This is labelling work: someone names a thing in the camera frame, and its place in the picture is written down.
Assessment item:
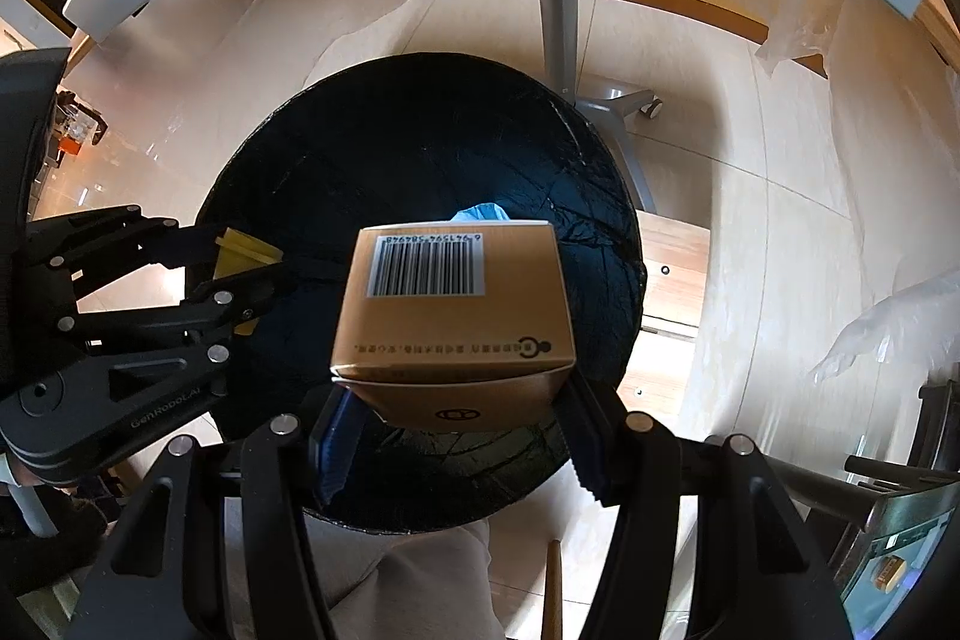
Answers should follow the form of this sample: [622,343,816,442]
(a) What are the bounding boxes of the brown cardboard barcode box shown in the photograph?
[331,220,576,432]

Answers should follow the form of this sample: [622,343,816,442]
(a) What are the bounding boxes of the yellow wrapper piece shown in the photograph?
[213,226,285,338]

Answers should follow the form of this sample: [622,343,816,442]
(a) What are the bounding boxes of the blue plastic bag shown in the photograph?
[451,202,509,223]

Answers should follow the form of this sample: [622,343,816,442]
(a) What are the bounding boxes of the black trash bin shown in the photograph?
[197,52,646,534]

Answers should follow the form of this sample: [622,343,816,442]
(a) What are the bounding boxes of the clear plastic table cover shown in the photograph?
[758,0,958,383]

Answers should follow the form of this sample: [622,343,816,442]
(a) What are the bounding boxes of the grey chair pedestal base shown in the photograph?
[536,0,666,215]

